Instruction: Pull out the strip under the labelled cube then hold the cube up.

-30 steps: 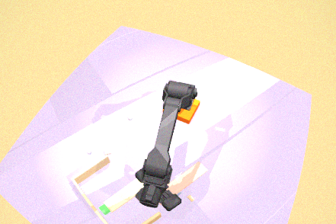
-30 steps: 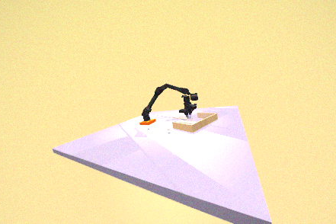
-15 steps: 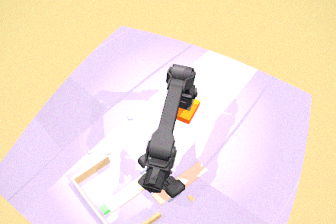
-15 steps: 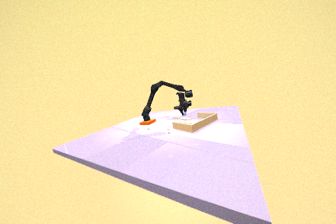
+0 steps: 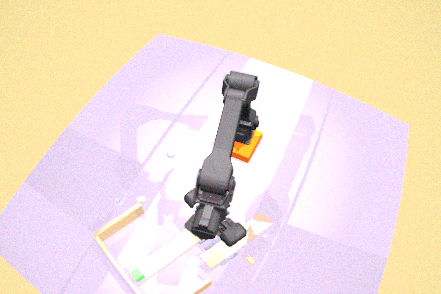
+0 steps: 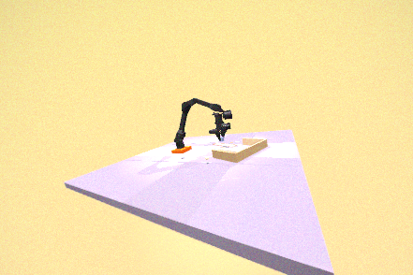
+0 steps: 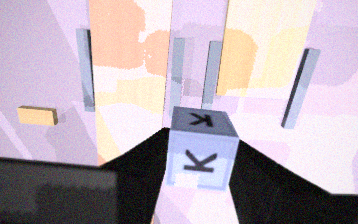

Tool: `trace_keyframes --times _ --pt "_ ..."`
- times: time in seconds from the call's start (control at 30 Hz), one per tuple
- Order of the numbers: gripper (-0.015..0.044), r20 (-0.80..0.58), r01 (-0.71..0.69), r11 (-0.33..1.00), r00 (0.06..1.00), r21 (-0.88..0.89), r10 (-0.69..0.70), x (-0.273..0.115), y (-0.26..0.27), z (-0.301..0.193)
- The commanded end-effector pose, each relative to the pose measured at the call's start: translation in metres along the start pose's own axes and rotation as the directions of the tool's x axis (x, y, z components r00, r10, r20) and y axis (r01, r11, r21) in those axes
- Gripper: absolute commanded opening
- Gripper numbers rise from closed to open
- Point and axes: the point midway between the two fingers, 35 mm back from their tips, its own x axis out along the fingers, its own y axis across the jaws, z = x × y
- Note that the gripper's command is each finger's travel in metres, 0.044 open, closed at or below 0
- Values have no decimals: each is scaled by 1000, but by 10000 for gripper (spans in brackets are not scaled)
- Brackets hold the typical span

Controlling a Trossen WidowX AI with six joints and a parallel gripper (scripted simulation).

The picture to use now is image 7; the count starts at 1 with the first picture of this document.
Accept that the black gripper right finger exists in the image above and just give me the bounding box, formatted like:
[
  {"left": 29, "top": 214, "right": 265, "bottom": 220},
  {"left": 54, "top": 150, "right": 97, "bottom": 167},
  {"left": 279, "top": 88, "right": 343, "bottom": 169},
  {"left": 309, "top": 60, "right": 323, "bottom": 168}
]
[{"left": 228, "top": 139, "right": 358, "bottom": 224}]

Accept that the light blue cube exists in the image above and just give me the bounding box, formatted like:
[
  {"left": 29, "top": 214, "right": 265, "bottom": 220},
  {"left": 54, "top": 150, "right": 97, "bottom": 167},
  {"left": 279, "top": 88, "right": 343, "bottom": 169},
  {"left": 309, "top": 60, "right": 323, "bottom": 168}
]
[{"left": 165, "top": 106, "right": 239, "bottom": 192}]

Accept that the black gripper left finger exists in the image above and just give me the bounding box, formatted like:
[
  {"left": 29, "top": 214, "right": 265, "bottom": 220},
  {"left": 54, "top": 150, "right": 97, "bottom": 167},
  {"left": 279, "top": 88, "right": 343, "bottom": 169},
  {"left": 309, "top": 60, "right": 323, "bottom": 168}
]
[{"left": 0, "top": 127, "right": 170, "bottom": 224}]

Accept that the tan rectangular block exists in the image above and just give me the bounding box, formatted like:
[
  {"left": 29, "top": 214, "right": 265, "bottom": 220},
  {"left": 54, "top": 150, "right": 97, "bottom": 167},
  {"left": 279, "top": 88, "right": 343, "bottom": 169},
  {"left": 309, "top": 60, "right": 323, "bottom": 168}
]
[{"left": 17, "top": 106, "right": 58, "bottom": 126}]

